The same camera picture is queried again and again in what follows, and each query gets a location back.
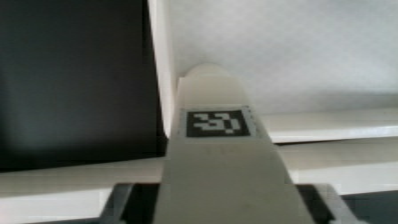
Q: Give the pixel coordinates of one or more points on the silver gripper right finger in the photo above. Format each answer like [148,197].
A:
[326,205]

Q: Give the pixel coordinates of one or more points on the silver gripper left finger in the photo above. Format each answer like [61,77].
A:
[130,204]

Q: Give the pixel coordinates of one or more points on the white desk leg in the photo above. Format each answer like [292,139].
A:
[226,184]

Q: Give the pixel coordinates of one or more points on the white desk top tray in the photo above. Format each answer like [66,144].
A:
[310,50]

